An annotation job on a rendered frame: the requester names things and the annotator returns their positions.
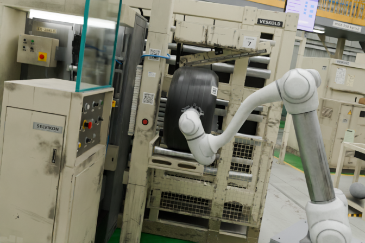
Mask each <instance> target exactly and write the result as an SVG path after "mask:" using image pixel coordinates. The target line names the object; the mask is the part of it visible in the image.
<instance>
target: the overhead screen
mask: <svg viewBox="0 0 365 243"><path fill-rule="evenodd" d="M318 2H319V0H285V6H284V12H285V13H287V12H295V13H300V15H299V21H298V27H297V30H301V31H306V32H309V33H312V32H313V29H314V23H315V19H316V13H317V8H318Z"/></svg>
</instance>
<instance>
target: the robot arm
mask: <svg viewBox="0 0 365 243"><path fill-rule="evenodd" d="M321 83H322V80H321V77H320V75H319V73H318V71H316V70H315V69H300V68H296V69H292V70H290V71H288V72H287V73H285V74H284V75H283V77H282V78H280V79H278V80H276V81H274V82H272V83H271V84H269V85H267V86H265V87H264V88H262V89H260V90H258V91H256V92H254V93H253V94H251V95H250V96H249V97H248V98H247V99H246V100H245V101H244V102H243V103H242V104H241V106H240V107H239V109H238V110H237V112H236V114H235V115H234V117H233V119H232V120H231V122H230V124H229V125H228V127H227V128H226V130H225V131H224V132H223V133H222V134H221V135H219V136H213V135H212V134H205V132H204V129H203V126H202V123H201V121H200V119H199V116H202V117H203V116H204V112H203V111H202V110H201V108H200V107H199V108H198V107H197V106H196V103H194V104H193V105H191V107H190V106H186V107H185V108H182V109H181V112H182V113H183V114H182V115H181V117H180V119H179V129H180V131H181V132H182V133H183V134H184V136H185V138H186V140H187V143H188V146H189V148H190V150H191V152H192V154H193V156H194V158H195V159H196V161H197V162H198V163H199V164H201V165H210V164H212V163H213V161H214V160H215V157H216V156H215V153H217V150H218V149H219V148H221V147H222V146H224V145H226V144H227V143H229V142H230V141H231V140H232V139H233V138H234V136H235V135H236V134H237V132H238V131H239V129H240V128H241V126H242V125H243V123H244V122H245V120H246V119H247V118H248V116H249V115H250V114H251V112H252V111H253V110H254V109H255V108H256V107H258V106H260V105H262V104H266V103H273V102H277V101H283V102H284V106H285V109H286V111H287V112H288V113H289V114H291V116H292V121H293V126H294V130H295V135H296V138H297V143H298V148H299V152H300V157H301V161H302V165H303V170H304V174H305V179H306V183H307V188H308V191H309V196H310V200H309V201H308V203H307V204H306V206H305V209H306V216H307V223H308V227H309V228H308V232H307V235H306V236H305V237H304V238H303V239H301V240H300V241H299V243H351V240H352V233H351V228H350V224H349V219H348V202H347V199H346V196H345V194H344V193H343V192H342V191H341V190H339V189H337V188H334V187H333V184H332V179H331V174H330V169H329V165H328V160H327V156H326V152H325V147H324V143H323V138H322V133H321V130H320V125H319V120H318V116H317V111H316V109H317V108H318V105H319V102H318V94H317V88H318V87H319V86H320V85H321Z"/></svg>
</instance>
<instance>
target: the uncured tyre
mask: <svg viewBox="0 0 365 243"><path fill-rule="evenodd" d="M218 85H219V82H218V76H217V74H216V73H215V72H214V71H212V70H210V69H204V68H197V67H190V66H181V67H180V68H178V69H177V70H176V71H175V72H174V74H173V77H172V81H171V84H170V87H169V91H168V96H167V101H166V108H165V115H164V121H163V142H164V143H165V144H166V145H167V147H168V148H170V149H176V150H182V151H189V152H191V150H190V148H189V146H188V143H187V140H186V138H185V136H184V134H183V133H182V132H181V131H180V129H179V128H176V127H179V119H180V117H181V115H182V114H183V113H182V112H181V109H182V108H185V107H186V106H190V107H191V105H193V104H194V103H196V106H197V107H198V108H199V107H200V108H201V110H202V111H203V112H204V116H203V117H202V116H199V119H200V121H201V123H202V126H203V129H204V132H205V134H211V131H212V124H213V118H214V114H215V107H216V100H217V96H215V95H213V94H211V89H212V86H214V87H217V88H218ZM217 93H218V90H217Z"/></svg>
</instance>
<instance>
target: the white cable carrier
mask: <svg viewBox="0 0 365 243"><path fill-rule="evenodd" d="M136 71H137V72H136V76H137V77H136V79H135V87H134V94H133V95H134V96H133V103H132V108H131V109H132V110H131V115H130V116H131V117H130V122H129V123H130V124H129V132H134V131H135V123H136V116H137V107H138V102H139V95H140V94H139V93H140V89H139V88H141V87H140V86H141V79H142V75H141V74H142V72H143V70H142V69H138V68H137V70H136Z"/></svg>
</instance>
